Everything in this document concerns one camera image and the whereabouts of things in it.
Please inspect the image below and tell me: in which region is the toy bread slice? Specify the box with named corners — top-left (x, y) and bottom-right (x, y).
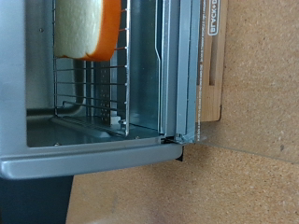
top-left (53, 0), bottom-right (122, 63)

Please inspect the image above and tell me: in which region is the metal oven rack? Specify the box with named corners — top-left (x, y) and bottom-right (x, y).
top-left (52, 0), bottom-right (131, 137)

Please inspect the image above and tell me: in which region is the silver toaster oven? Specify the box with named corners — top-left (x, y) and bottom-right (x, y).
top-left (0, 0), bottom-right (185, 181)

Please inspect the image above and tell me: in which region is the wooden slatted block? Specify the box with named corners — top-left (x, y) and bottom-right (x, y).
top-left (199, 0), bottom-right (229, 123)

